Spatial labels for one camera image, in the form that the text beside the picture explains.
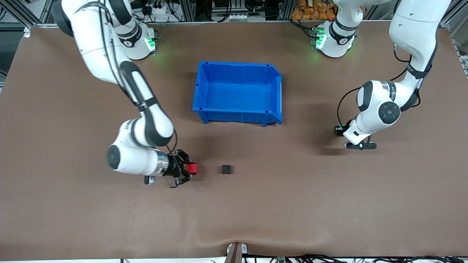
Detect blue plastic storage bin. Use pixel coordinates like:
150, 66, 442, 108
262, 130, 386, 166
192, 61, 283, 127

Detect pile of orange objects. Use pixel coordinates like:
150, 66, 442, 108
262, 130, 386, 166
291, 0, 336, 21

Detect white power strip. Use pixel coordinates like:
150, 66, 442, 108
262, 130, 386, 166
144, 0, 180, 16

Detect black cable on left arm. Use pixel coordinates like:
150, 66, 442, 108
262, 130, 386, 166
336, 43, 439, 127

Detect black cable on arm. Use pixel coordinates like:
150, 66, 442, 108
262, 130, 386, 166
336, 43, 439, 127
71, 2, 181, 189

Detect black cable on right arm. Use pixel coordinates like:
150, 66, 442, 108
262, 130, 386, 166
71, 2, 181, 189

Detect table edge clamp bracket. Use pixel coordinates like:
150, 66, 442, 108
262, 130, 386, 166
226, 243, 248, 263

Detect black cable bundle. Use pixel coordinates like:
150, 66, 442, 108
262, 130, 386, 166
241, 254, 468, 263

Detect aluminium frame rail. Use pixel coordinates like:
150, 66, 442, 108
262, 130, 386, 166
0, 0, 61, 30
441, 0, 468, 78

